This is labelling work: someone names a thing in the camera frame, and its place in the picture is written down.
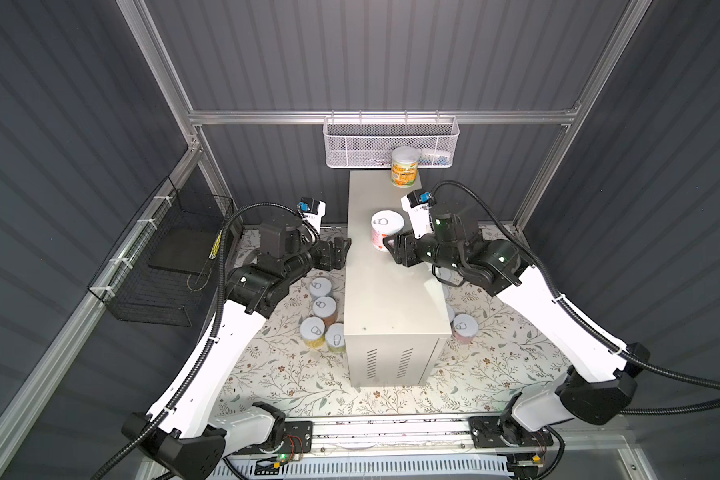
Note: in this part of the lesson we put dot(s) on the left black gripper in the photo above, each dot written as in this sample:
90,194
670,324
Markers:
338,251

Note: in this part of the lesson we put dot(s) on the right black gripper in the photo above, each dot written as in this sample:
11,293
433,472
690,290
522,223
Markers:
401,251

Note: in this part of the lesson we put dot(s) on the pink label can front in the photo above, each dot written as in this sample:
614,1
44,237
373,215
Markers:
385,223

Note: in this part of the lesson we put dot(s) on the pink label can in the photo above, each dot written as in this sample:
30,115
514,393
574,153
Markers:
385,223
464,328

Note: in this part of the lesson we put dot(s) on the orange label can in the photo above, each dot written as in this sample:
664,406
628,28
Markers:
404,166

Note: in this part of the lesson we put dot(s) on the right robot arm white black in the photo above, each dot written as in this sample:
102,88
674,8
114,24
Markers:
598,385

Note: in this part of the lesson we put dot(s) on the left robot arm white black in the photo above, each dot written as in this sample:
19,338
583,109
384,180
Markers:
177,432

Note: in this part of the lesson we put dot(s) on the white metal cabinet counter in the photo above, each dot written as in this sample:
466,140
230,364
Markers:
395,320

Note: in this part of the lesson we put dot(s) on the can left rear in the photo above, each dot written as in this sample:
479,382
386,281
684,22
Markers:
320,287

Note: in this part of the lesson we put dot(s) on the orange can left side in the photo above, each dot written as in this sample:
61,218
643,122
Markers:
326,309

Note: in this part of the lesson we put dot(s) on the can left middle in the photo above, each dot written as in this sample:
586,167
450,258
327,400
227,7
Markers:
312,332

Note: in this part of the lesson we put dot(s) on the yellow label can left front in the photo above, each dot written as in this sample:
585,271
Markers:
335,338

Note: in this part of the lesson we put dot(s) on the tubes in white basket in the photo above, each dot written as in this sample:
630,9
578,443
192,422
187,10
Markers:
435,158

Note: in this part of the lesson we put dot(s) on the yellow marker pen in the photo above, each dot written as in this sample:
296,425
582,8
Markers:
215,247

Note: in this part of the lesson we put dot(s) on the floral patterned mat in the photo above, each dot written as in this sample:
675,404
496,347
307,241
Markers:
507,355

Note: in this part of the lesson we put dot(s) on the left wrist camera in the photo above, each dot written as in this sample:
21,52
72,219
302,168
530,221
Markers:
313,210

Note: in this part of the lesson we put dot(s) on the white wire mesh basket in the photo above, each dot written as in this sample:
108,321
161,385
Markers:
366,141

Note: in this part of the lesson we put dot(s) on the black wire wall basket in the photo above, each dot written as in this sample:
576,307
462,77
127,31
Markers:
161,274

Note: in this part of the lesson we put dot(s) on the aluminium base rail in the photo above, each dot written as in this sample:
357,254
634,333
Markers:
429,446

